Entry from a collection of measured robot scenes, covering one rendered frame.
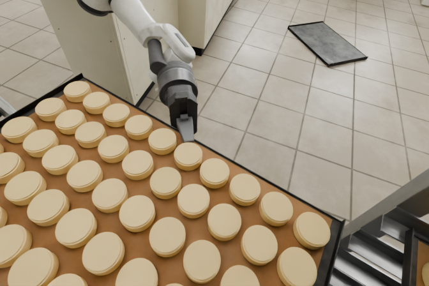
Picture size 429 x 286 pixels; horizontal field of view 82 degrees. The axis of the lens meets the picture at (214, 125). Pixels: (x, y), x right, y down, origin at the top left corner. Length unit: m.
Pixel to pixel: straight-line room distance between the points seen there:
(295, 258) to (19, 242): 0.37
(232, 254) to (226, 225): 0.04
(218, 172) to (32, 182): 0.29
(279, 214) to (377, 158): 1.29
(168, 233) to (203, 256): 0.06
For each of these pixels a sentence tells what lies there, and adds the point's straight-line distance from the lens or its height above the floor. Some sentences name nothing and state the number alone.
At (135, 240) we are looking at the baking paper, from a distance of 0.40.
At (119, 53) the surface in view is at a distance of 1.24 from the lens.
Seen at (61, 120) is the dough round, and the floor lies 0.73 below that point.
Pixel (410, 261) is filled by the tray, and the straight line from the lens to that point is 0.41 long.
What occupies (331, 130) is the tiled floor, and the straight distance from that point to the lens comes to 1.64.
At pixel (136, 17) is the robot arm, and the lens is 0.68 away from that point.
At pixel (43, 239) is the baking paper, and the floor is 0.71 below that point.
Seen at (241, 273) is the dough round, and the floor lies 0.73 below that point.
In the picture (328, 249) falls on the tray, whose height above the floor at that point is 0.71.
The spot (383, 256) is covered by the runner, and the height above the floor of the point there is 0.68.
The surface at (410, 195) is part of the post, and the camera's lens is 0.40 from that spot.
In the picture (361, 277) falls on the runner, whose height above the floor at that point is 0.59.
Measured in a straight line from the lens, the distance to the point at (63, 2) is 1.27.
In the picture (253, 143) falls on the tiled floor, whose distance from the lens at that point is 1.39.
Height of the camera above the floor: 1.09
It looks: 50 degrees down
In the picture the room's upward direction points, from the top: 7 degrees clockwise
